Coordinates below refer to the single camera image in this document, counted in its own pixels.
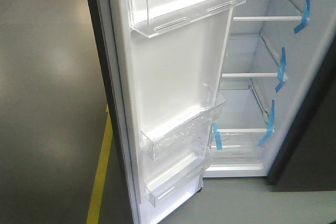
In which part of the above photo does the middle glass fridge shelf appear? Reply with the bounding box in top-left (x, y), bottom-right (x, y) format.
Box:
top-left (222, 36), bottom-right (279, 77)

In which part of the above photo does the clear lower door bin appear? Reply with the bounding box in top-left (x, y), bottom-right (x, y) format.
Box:
top-left (145, 146), bottom-right (209, 207)

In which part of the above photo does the blue tape strip drawer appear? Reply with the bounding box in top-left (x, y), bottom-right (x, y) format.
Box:
top-left (212, 123), bottom-right (223, 150)

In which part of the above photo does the blue tape strip middle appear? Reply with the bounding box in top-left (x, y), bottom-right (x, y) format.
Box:
top-left (275, 47), bottom-right (287, 93)

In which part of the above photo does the yellow floor tape line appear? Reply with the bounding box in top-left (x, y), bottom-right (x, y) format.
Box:
top-left (0, 0), bottom-right (113, 224)

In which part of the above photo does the clear middle door bin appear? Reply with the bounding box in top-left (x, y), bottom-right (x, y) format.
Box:
top-left (140, 84), bottom-right (225, 161)

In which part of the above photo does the lower glass fridge shelf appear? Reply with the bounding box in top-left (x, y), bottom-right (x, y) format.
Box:
top-left (216, 89), bottom-right (268, 133)

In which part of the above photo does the glass fridge shelf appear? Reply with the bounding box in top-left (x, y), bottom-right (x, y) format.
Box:
top-left (222, 36), bottom-right (279, 77)
top-left (233, 0), bottom-right (302, 22)
top-left (216, 89), bottom-right (268, 133)

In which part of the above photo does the upper glass fridge shelf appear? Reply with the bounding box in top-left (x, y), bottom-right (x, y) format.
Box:
top-left (233, 0), bottom-right (302, 22)

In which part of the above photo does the blue tape strip lower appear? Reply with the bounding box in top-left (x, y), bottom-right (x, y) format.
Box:
top-left (258, 100), bottom-right (275, 147)

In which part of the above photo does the blue tape strip top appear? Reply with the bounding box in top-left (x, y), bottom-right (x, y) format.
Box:
top-left (293, 0), bottom-right (311, 34)

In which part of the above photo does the blue tape strip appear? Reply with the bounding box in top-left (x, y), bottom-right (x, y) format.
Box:
top-left (258, 100), bottom-right (275, 147)
top-left (293, 0), bottom-right (311, 34)
top-left (275, 47), bottom-right (287, 93)

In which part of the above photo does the grey fridge body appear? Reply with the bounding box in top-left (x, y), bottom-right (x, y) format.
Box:
top-left (204, 0), bottom-right (335, 191)

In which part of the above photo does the clear crisper drawer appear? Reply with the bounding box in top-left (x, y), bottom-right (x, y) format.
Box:
top-left (211, 132), bottom-right (265, 166)

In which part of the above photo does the fridge door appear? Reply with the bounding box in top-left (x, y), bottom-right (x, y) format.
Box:
top-left (88, 0), bottom-right (229, 223)

